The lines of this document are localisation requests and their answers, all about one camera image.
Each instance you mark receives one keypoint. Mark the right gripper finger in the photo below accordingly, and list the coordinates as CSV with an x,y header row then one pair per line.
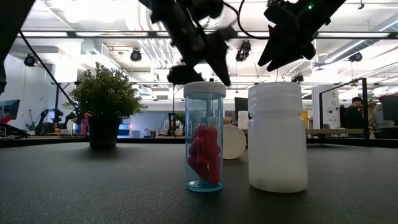
x,y
272,46
284,59

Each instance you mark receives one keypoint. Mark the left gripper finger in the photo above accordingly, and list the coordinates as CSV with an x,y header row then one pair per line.
x,y
219,53
185,76

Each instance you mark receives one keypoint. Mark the tall blue bottle red pills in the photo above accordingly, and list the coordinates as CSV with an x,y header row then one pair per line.
x,y
204,90

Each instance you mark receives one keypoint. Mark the small white opaque bottle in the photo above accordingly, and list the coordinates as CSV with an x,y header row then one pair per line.
x,y
242,119

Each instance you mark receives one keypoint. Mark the large white opaque bottle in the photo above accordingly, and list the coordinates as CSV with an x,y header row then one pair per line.
x,y
276,149

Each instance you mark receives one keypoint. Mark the black background robot arm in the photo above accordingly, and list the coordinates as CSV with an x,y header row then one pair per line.
x,y
172,123

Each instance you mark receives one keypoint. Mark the black ceiling track light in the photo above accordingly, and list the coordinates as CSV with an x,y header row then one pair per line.
x,y
136,55
243,51
30,60
356,57
297,78

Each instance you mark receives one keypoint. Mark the black computer monitor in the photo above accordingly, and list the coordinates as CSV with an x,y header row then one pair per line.
x,y
241,104

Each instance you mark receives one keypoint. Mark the white pillar with signs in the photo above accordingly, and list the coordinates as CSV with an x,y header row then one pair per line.
x,y
329,102

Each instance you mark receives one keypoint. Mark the green plant in black pot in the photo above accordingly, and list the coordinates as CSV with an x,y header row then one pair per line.
x,y
105,93

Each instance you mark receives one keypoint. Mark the person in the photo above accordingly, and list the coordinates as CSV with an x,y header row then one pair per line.
x,y
353,118

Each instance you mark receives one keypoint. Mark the black table mat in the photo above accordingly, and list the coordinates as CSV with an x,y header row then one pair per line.
x,y
124,186

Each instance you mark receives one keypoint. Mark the monitor with blue screen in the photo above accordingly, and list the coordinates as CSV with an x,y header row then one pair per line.
x,y
9,109

